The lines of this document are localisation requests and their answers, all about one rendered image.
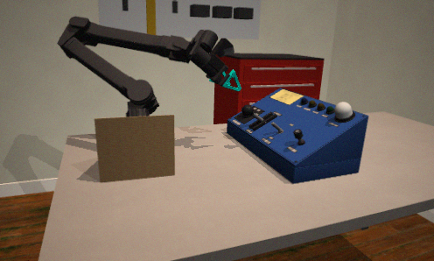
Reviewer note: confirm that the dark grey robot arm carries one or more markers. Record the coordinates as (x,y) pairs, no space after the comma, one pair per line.
(139,92)

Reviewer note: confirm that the blue control panel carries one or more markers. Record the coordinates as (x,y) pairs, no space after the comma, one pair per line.
(331,146)

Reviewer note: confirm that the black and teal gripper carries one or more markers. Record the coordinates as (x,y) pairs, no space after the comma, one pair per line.
(215,76)

